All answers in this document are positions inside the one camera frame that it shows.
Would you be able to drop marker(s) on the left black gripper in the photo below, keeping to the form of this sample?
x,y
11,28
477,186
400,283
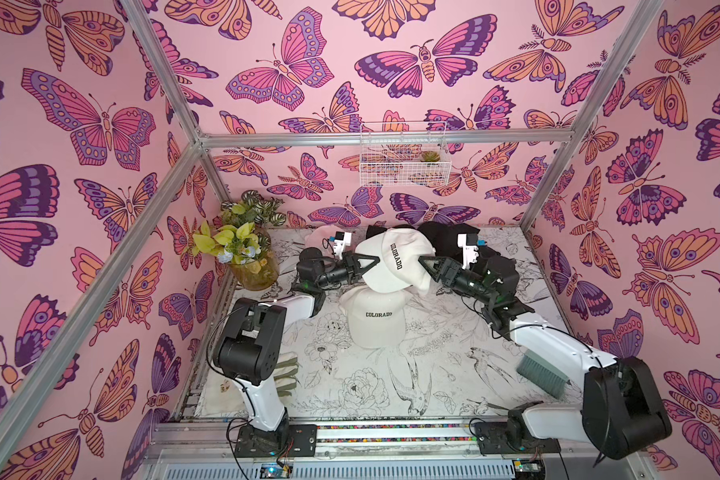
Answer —
x,y
352,275

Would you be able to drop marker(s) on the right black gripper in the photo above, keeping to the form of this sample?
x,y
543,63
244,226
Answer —
x,y
447,270

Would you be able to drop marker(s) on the pink cap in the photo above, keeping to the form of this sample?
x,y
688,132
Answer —
x,y
321,238

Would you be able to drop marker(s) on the white Colorado cap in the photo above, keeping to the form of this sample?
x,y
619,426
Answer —
x,y
375,320
398,251

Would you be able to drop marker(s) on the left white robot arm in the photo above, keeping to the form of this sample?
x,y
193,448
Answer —
x,y
248,348

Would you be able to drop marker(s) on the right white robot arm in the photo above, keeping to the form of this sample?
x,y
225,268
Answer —
x,y
621,411

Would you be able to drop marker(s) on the black cap back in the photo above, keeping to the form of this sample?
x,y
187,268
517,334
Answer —
x,y
444,239

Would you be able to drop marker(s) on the black cap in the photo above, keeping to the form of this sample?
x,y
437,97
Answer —
x,y
444,239
374,230

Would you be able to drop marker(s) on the black cap left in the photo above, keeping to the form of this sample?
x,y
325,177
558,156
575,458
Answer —
x,y
374,230

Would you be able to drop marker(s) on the amber vase with flowers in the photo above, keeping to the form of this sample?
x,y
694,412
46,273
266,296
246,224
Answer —
x,y
238,238

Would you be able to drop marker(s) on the green dustpan brush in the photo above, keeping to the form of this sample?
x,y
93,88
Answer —
x,y
543,374

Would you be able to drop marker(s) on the small green succulent plant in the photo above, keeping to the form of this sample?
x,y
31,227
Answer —
x,y
430,157

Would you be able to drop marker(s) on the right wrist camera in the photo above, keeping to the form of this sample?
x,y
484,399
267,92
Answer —
x,y
470,245

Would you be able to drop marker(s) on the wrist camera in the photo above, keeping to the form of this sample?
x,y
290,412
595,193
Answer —
x,y
470,245
339,243

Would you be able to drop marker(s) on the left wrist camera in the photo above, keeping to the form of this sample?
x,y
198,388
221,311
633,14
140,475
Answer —
x,y
339,243

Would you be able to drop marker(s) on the white wire basket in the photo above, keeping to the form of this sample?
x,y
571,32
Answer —
x,y
391,157

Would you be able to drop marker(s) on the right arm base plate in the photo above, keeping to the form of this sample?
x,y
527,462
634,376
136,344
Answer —
x,y
511,436

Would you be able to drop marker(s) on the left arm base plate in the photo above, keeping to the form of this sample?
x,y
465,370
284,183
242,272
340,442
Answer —
x,y
292,440

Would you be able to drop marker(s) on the aluminium front rail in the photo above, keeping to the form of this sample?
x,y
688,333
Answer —
x,y
364,440

